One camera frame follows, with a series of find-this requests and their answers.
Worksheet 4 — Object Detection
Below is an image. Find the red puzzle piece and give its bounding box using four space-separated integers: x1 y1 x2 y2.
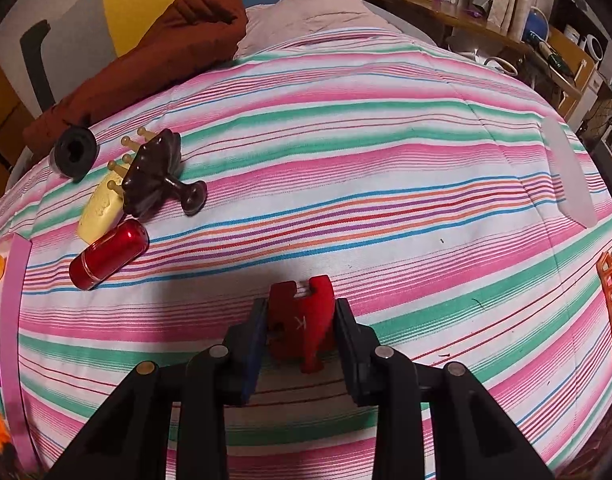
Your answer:
267 275 335 374

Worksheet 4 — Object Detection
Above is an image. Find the red metallic cylinder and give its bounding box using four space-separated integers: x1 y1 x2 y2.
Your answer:
69 219 149 290

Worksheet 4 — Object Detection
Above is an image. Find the striped pink bedsheet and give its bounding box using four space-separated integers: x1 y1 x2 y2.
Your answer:
0 28 612 470

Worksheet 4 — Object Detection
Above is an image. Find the yellow soap bar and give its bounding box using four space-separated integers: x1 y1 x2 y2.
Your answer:
77 172 123 244

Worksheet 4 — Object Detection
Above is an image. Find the dark brown massage comb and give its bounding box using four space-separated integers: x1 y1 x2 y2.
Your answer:
106 127 208 218

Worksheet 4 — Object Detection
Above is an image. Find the pink rimmed white tray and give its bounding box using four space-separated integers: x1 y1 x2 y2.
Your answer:
0 233 41 472

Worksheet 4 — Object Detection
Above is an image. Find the black lens cup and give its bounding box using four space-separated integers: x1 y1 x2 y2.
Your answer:
50 126 98 182

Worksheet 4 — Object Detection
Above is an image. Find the dark red quilted blanket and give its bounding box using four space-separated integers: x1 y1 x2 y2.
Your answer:
22 0 247 158

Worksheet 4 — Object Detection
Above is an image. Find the pale pink pillow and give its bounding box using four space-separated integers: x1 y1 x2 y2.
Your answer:
234 0 397 58

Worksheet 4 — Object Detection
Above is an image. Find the wooden side desk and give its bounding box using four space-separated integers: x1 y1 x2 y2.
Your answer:
365 0 584 119

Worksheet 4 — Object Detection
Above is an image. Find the grey yellow blue headboard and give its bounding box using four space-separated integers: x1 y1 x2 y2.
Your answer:
0 0 342 116

